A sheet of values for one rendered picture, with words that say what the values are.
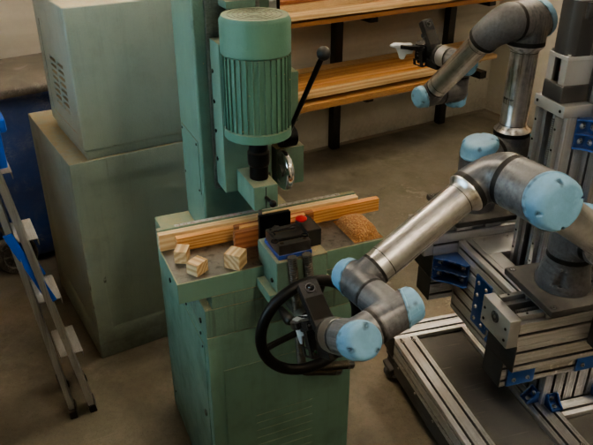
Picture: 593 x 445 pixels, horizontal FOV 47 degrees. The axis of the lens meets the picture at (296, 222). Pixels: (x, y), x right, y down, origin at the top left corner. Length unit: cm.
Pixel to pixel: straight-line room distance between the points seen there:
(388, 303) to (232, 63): 71
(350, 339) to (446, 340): 146
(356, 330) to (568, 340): 90
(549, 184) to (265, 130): 70
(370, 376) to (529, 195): 155
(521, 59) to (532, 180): 86
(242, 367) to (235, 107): 72
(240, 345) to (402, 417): 95
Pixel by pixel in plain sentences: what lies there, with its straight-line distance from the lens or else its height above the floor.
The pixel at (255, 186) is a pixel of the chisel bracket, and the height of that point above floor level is 107.
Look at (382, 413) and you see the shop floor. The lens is 266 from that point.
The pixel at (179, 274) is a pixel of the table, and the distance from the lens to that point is 176.
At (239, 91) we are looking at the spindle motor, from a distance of 168.
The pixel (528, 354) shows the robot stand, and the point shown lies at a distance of 198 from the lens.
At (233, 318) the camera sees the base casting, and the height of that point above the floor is 76.
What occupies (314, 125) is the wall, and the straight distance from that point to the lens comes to 478.
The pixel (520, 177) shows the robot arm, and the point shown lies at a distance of 145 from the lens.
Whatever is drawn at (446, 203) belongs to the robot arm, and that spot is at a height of 119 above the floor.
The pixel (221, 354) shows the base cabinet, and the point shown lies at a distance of 189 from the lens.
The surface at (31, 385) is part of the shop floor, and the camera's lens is 295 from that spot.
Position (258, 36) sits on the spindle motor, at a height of 147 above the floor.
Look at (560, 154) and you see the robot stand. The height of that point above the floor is 112.
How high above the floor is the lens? 184
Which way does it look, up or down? 28 degrees down
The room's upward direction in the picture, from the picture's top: straight up
